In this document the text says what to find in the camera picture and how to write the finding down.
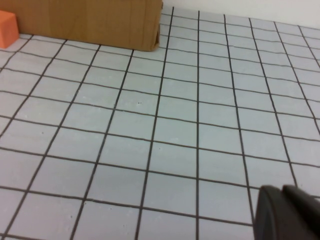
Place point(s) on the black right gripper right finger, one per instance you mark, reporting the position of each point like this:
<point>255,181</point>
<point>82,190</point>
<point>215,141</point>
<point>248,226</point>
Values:
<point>310,215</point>

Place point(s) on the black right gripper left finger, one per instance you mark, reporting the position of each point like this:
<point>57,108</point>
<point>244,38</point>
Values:
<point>272,220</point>

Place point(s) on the taped cardboard box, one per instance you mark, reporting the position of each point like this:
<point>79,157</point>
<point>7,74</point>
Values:
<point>87,22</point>

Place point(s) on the orange foam cube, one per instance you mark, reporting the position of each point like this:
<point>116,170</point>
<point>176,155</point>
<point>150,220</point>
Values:
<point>7,30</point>

